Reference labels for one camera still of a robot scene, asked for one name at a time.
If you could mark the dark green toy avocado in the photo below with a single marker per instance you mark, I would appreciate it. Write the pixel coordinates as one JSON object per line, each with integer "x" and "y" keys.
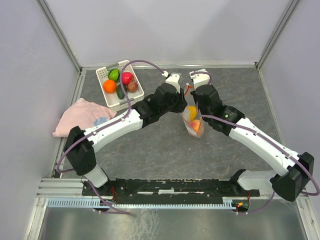
{"x": 120, "y": 93}

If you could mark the green watermelon toy ball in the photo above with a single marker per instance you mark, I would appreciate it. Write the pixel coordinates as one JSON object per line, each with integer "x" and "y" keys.
{"x": 114, "y": 74}

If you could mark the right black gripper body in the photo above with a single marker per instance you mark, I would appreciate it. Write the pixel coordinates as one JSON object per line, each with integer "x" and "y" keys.
{"x": 200, "y": 109}

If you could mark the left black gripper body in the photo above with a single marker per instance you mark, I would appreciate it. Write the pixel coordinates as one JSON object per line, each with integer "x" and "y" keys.
{"x": 177, "y": 104}

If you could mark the brown toy fruit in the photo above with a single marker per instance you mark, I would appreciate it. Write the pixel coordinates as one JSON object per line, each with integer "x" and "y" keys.
{"x": 132, "y": 87}

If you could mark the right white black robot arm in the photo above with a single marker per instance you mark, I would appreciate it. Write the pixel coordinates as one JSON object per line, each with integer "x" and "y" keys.
{"x": 292, "y": 170}

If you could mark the peach toy fruit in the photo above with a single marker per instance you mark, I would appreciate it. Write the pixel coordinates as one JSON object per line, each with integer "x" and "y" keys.
{"x": 197, "y": 125}

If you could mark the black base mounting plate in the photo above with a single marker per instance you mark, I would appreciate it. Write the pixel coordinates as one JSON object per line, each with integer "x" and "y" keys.
{"x": 173, "y": 191}

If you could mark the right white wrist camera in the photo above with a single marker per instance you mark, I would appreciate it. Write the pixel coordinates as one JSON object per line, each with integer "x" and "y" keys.
{"x": 200, "y": 77}

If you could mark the orange toy fruit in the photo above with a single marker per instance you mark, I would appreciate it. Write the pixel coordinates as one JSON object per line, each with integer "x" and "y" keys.
{"x": 109, "y": 86}

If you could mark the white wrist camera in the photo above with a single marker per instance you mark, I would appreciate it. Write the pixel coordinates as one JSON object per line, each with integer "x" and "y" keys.
{"x": 173, "y": 79}
{"x": 200, "y": 77}

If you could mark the pink folded cloth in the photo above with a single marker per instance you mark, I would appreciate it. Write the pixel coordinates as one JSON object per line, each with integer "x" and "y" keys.
{"x": 84, "y": 114}

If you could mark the pink red toy fruit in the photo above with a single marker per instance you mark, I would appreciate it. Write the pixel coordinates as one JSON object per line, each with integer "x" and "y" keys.
{"x": 127, "y": 77}

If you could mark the yellow toy lemon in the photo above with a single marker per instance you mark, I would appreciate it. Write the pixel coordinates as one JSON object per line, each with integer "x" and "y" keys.
{"x": 191, "y": 113}

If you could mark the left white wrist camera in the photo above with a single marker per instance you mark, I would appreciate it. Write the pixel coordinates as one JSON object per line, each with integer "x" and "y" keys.
{"x": 173, "y": 79}

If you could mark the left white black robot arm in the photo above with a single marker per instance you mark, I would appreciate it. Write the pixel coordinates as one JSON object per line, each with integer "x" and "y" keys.
{"x": 82, "y": 145}

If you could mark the clear orange zip top bag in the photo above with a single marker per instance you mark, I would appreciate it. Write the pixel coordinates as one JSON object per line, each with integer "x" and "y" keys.
{"x": 189, "y": 99}

